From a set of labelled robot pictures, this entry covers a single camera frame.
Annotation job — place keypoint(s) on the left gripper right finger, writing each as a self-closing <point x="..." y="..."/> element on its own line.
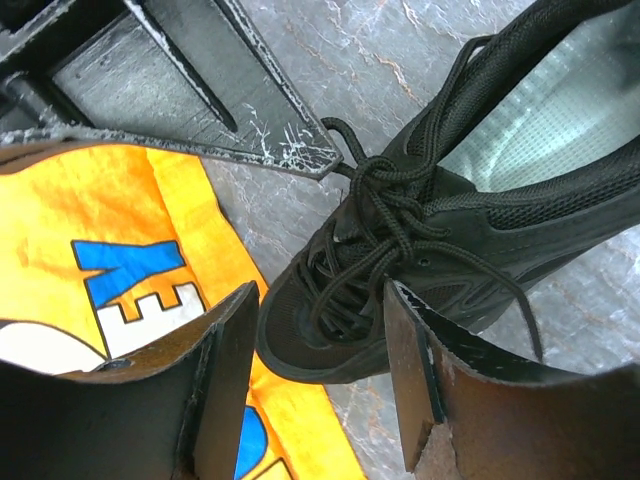
<point x="468" y="409"/>

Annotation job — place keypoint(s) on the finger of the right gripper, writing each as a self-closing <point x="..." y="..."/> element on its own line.
<point x="193" y="77"/>

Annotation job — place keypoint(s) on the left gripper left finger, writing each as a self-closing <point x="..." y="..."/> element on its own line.
<point x="172" y="409"/>

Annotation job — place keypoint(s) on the black sneaker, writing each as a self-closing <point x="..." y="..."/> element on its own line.
<point x="526" y="158"/>

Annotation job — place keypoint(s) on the orange Mickey Mouse pillow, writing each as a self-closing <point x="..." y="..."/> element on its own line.
<point x="105" y="249"/>

